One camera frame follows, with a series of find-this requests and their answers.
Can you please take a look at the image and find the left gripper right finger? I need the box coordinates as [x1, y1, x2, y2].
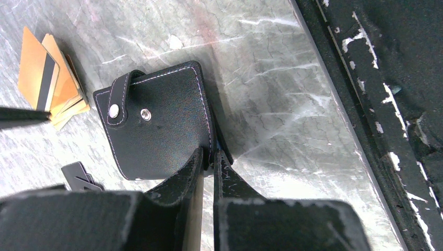
[213, 150, 370, 250]

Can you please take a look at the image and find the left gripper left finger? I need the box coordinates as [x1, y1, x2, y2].
[1, 148, 204, 250]

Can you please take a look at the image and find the black leather card holder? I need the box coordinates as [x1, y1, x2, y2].
[93, 61, 232, 180]

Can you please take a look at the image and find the tan wooden block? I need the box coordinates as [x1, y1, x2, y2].
[18, 27, 90, 131]

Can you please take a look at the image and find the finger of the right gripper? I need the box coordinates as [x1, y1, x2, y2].
[1, 107, 51, 130]

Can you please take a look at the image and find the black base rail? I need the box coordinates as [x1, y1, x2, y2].
[295, 1, 442, 250]

